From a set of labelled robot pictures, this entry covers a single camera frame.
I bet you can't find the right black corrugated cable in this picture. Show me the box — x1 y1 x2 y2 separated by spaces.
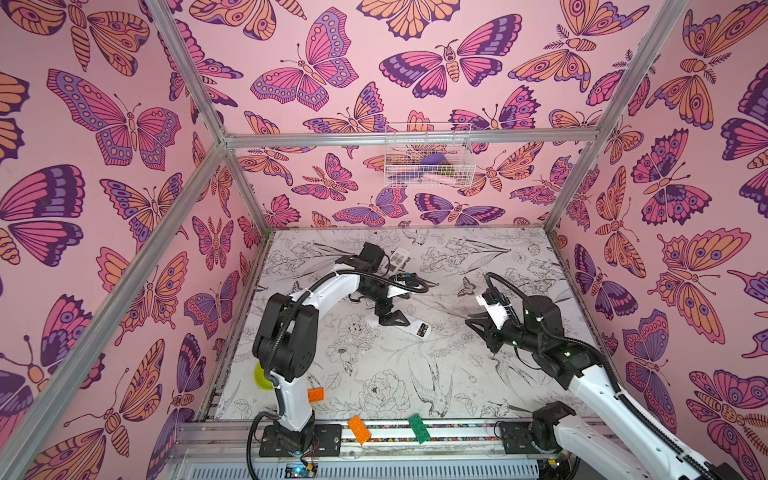
484 271 721 480

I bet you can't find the white remote control far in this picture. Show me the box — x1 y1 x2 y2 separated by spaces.
390 247 411 272

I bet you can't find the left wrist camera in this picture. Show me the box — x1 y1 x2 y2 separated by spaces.
391 272 424 289

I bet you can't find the orange brick on table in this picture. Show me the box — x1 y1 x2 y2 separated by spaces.
307 387 325 403

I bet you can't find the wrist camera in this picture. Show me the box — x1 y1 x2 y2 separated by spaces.
391 272 424 289
475 294 519 330

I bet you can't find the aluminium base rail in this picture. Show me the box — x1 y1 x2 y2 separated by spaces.
167 416 661 480

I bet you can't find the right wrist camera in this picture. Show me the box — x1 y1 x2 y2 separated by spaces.
475 294 519 330

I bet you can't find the green brick on rail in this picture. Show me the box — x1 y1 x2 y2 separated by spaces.
407 414 431 444

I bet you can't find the white wire basket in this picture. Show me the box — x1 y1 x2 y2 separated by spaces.
381 127 476 189

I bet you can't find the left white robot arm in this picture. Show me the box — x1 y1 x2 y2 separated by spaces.
252 242 429 433

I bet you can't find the aluminium cage frame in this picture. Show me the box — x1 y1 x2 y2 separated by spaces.
0 0 691 480

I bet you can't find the small circuit board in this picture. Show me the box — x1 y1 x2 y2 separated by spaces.
283 462 317 479

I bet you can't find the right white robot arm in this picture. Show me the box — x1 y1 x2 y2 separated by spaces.
465 290 740 479

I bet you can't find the black corrugated cable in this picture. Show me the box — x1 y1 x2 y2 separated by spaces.
245 266 430 480
484 271 721 480

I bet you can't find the left black corrugated cable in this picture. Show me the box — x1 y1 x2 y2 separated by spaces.
245 266 430 480

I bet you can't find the orange brick on rail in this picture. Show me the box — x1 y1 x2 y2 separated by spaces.
347 415 372 446

